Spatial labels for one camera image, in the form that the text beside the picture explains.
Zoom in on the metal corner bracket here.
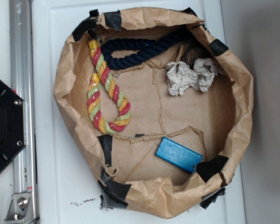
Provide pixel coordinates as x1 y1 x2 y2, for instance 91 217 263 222
4 192 34 224

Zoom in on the navy blue rope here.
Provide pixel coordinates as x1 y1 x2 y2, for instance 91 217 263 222
100 29 189 71

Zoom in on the blue wooden block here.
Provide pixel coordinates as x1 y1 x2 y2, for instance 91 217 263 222
155 137 203 173

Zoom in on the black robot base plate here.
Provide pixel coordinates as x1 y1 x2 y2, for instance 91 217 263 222
0 80 26 174

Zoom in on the multicolour twisted rope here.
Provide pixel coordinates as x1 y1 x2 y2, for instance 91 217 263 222
87 39 132 135

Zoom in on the crumpled white paper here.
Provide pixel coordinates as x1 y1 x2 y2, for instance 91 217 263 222
165 58 225 96

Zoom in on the brown rock piece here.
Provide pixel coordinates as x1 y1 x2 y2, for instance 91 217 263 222
181 45 211 66

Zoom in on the aluminium extrusion rail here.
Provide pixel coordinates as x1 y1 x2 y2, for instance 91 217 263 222
9 0 40 224

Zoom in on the brown paper bag bin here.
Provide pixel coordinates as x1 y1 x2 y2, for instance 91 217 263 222
54 7 253 218

